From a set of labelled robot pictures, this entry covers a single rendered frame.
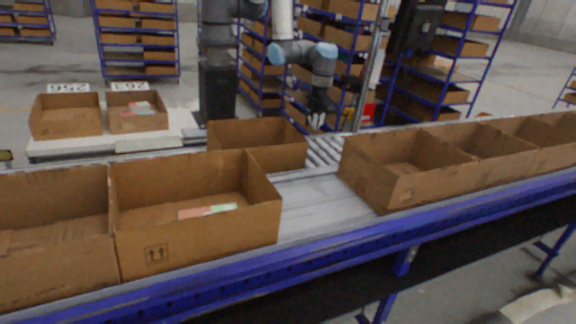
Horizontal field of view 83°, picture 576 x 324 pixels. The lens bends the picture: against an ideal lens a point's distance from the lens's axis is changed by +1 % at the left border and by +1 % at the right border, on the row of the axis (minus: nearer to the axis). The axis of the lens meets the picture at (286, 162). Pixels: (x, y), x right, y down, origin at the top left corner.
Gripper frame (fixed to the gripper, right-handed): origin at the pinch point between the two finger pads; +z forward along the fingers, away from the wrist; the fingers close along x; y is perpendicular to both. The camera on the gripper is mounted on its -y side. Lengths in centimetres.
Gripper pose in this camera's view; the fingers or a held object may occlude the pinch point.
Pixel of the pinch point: (316, 128)
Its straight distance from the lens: 153.8
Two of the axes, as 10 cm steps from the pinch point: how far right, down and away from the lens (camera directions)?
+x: -8.8, 1.4, -4.5
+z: -1.1, 8.6, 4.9
